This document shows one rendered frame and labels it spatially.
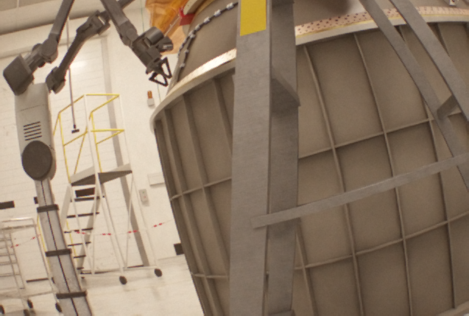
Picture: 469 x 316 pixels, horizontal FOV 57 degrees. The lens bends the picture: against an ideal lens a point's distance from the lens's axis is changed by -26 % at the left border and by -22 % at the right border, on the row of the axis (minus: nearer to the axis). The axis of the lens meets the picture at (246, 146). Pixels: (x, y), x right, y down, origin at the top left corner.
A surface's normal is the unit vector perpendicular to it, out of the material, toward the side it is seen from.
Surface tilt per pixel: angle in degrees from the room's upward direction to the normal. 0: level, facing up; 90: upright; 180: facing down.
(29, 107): 90
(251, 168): 87
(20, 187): 90
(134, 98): 90
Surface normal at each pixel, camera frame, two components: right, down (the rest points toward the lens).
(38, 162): 0.26, -0.18
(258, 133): -0.23, -0.12
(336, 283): -0.45, 0.00
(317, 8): -0.40, -0.48
